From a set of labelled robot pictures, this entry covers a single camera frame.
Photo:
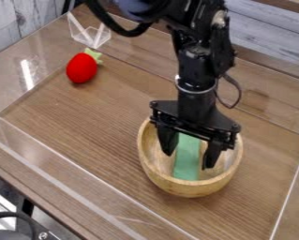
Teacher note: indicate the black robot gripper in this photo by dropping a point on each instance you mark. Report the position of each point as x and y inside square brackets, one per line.
[192, 115]

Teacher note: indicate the green rectangular block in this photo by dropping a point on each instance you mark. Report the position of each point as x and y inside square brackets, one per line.
[186, 164]

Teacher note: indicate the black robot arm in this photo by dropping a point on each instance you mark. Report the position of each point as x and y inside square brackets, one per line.
[199, 29]

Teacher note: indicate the light wooden bowl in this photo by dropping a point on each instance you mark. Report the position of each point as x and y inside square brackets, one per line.
[158, 165]

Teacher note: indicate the red plush strawberry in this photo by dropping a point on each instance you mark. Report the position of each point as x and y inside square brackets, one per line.
[81, 67]

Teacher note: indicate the clear acrylic corner bracket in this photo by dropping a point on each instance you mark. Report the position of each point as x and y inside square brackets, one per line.
[93, 37]

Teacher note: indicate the clear acrylic tray wall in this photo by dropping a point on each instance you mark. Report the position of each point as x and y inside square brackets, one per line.
[92, 208]

